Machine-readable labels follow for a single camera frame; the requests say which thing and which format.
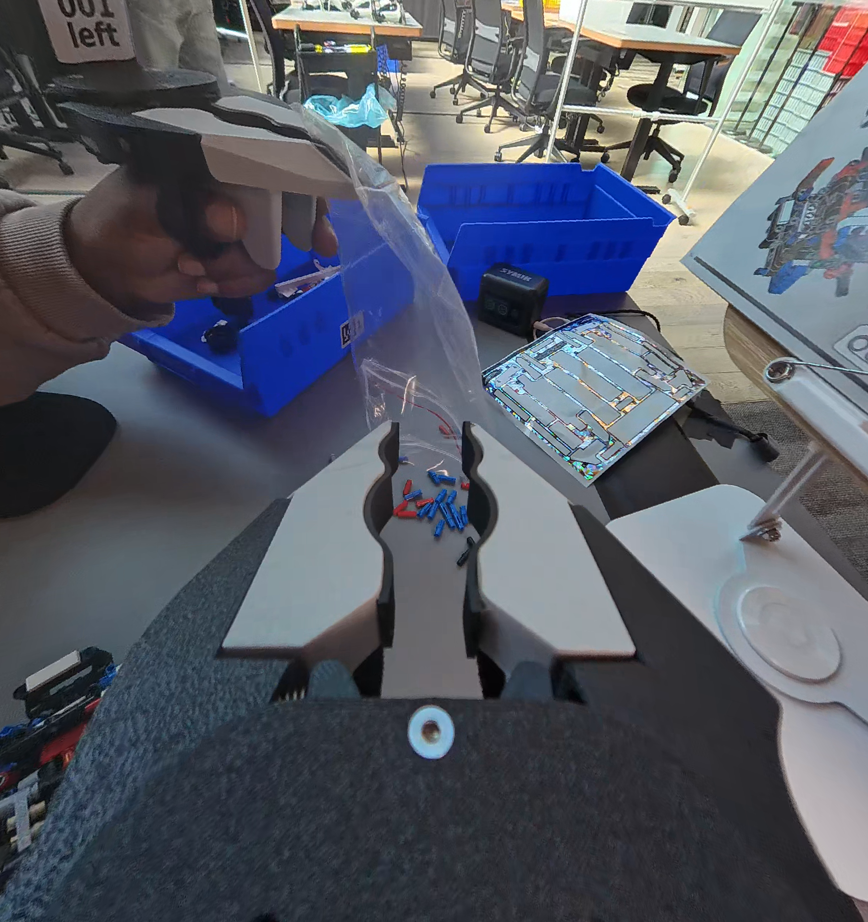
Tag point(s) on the black office chair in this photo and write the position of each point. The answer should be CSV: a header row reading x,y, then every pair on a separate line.
x,y
542,72
1,86
477,43

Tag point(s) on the blue plastic storage bin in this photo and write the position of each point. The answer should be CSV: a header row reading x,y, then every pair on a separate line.
x,y
549,252

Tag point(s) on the shiny printed booklet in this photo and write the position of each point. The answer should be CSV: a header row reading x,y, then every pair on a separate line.
x,y
592,396

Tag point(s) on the person's left forearm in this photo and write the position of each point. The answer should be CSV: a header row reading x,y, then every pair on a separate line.
x,y
16,288

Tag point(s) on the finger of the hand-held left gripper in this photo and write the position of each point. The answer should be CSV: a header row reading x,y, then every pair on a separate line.
x,y
289,115
275,166

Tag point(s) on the black device with green lights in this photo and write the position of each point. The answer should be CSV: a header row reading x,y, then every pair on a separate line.
x,y
513,299

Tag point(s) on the red plastic crate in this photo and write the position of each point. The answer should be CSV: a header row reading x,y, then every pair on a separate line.
x,y
848,40

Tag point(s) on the pile of blue red pins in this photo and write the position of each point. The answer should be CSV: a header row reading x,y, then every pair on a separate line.
x,y
441,504

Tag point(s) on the long wooden work table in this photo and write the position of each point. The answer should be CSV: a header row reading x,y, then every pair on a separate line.
x,y
671,40

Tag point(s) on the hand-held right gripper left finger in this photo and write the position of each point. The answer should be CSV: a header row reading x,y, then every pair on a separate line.
x,y
311,576

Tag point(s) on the brick-built toy race car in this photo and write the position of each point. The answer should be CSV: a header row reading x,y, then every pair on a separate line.
x,y
37,720

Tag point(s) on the white rounded tray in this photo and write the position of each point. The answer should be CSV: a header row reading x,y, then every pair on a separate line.
x,y
657,547

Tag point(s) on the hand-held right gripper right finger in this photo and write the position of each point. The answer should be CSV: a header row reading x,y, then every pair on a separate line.
x,y
549,576

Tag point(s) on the clear zip bag red seal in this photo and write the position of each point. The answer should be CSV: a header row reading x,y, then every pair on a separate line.
x,y
405,288

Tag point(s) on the open instruction booklet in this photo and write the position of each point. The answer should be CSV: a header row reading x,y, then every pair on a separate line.
x,y
801,238

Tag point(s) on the blue storage bin white label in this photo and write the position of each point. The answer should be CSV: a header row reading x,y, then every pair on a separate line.
x,y
275,360

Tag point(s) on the teal plastic sheet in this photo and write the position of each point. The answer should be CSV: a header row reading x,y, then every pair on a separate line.
x,y
347,108

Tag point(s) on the grey desk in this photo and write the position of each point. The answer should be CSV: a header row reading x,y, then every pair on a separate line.
x,y
189,490

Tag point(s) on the person's left hand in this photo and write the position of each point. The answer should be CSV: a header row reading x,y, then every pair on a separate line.
x,y
124,245

